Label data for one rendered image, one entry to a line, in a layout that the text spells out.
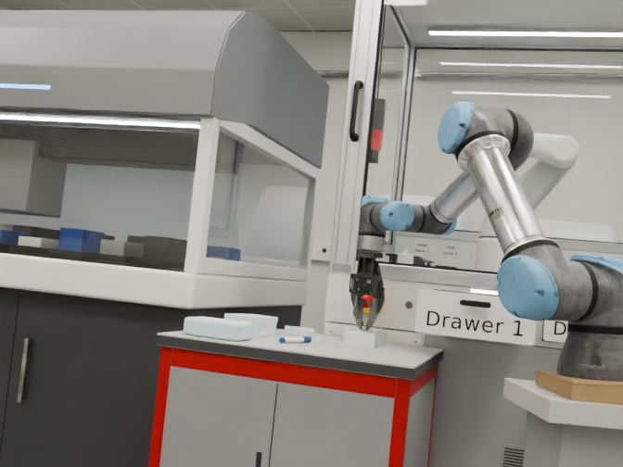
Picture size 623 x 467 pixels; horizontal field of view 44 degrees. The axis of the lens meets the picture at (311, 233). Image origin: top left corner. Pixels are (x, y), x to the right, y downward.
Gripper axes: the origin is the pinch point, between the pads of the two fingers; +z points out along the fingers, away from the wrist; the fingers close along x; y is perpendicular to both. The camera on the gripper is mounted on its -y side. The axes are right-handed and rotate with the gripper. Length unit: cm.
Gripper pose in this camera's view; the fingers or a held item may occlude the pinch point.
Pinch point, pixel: (364, 325)
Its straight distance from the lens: 211.9
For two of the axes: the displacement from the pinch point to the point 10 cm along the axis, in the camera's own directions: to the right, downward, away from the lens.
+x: 9.4, 0.8, -3.3
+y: -3.3, -0.8, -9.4
